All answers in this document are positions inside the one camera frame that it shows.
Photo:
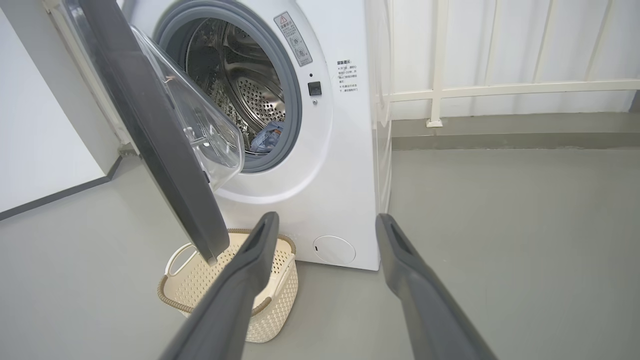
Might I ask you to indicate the round dark washing machine door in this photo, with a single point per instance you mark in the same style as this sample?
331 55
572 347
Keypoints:
150 125

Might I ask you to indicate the white metal railing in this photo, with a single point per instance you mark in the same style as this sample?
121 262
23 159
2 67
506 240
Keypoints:
127 149
500 90

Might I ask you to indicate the blue bear print garment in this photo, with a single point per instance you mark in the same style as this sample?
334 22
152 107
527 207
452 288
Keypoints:
267 137

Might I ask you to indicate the round drain filter cover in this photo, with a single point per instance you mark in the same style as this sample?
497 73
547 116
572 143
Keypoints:
334 250

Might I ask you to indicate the grey warning sticker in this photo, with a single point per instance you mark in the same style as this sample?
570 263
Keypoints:
293 39

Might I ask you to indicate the white front-loading washing machine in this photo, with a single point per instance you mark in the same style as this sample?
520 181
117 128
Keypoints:
340 175

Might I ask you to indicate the cream perforated laundry basket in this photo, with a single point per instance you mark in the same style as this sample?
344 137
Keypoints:
200 280

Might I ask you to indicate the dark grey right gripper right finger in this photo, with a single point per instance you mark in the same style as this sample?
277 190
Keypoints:
425 300

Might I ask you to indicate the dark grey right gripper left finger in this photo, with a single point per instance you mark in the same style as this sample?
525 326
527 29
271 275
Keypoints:
235 295

